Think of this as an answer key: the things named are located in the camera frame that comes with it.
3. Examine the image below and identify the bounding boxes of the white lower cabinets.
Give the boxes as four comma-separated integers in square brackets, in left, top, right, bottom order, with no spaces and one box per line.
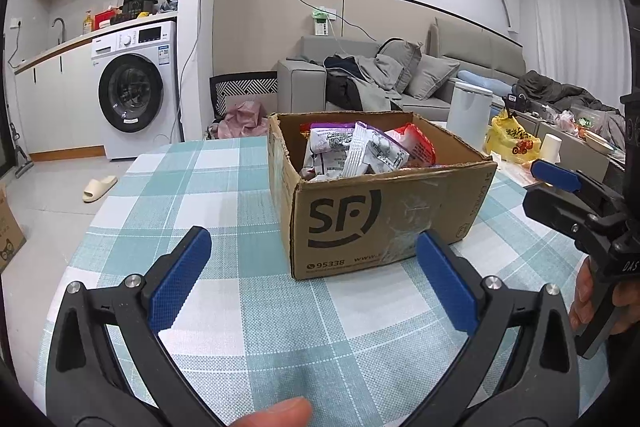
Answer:
[14,44,106,155]

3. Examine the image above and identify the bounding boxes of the white washing machine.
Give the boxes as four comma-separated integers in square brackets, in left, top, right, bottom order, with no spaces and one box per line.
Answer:
[90,21,182,160]

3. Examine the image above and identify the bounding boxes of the stick vacuum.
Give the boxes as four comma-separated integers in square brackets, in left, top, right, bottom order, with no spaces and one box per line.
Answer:
[7,107,35,178]

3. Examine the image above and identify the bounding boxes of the white bowl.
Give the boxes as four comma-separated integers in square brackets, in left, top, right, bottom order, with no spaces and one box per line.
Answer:
[585,129,616,155]

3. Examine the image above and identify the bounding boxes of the white curtain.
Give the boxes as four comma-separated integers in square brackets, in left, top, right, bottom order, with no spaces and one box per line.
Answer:
[517,0,628,108]

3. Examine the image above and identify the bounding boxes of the white paper cup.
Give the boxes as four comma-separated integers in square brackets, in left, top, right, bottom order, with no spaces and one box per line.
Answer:
[541,133,563,162]

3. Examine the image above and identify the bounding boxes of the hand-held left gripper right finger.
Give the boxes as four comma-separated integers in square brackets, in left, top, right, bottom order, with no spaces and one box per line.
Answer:
[414,229,583,427]

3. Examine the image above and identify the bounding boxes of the brown cardboard shipping box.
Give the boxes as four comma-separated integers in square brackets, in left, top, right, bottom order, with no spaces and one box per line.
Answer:
[266,111,498,282]

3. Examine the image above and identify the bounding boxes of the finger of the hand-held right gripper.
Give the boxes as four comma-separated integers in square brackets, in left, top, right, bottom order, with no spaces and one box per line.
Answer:
[530,158,628,220]
[521,186,608,255]

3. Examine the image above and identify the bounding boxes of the grey sofa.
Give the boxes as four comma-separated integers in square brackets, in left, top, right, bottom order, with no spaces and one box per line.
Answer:
[277,17,528,112]

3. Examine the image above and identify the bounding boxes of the red snack packet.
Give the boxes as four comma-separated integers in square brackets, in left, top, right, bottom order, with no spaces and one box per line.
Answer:
[387,123,437,168]

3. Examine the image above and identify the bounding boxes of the dark grey blanket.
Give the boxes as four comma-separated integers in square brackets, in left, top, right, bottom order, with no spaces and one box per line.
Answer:
[515,71,621,118]

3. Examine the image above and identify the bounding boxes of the white marble side table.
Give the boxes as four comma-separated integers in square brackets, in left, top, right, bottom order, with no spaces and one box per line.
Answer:
[440,107,628,195]

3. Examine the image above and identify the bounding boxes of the grey cushion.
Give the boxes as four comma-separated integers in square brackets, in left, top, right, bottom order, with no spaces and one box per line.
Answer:
[407,54,461,102]
[377,38,423,92]

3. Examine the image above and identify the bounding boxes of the black rice cooker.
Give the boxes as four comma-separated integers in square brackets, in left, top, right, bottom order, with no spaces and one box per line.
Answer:
[122,0,158,18]

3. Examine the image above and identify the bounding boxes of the white trash bin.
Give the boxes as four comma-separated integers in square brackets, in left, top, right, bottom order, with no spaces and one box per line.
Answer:
[446,79,493,150]

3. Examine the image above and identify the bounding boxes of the small cardboard box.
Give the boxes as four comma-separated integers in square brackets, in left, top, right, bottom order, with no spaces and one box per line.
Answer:
[0,184,27,275]

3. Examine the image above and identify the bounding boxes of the silver purple snack bag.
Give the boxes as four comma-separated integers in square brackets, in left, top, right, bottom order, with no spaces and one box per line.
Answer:
[362,127,412,172]
[306,122,368,180]

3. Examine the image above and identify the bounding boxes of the white green wall charger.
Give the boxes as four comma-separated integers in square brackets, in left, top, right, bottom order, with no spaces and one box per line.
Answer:
[311,7,338,36]

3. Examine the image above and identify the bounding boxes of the beige slipper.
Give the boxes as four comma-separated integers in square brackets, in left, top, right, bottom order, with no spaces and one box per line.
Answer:
[82,175,118,204]

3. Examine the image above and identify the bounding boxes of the yellow plastic bag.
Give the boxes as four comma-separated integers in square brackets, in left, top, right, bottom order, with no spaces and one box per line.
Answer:
[485,114,542,165]

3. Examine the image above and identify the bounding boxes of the black white patterned chair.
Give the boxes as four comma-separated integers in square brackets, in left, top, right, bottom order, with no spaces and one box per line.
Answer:
[209,72,279,120]

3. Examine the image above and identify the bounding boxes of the pile of dark clothes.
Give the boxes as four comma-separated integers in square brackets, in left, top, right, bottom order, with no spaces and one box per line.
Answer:
[324,53,403,112]

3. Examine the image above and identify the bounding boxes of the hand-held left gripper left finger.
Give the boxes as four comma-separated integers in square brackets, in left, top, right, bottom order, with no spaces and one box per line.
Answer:
[45,226,223,427]

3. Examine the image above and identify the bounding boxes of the person's right hand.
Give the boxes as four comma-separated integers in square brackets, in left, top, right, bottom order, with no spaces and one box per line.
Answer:
[569,256,640,333]

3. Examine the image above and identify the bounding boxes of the person's left hand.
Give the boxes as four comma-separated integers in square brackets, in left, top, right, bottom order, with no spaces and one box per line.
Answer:
[225,396,315,427]

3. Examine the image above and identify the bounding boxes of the pink cloth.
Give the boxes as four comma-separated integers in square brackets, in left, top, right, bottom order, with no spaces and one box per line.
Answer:
[217,99,271,139]

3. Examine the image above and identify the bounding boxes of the light blue pillow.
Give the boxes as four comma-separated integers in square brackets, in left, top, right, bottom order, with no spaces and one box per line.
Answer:
[457,70,516,92]

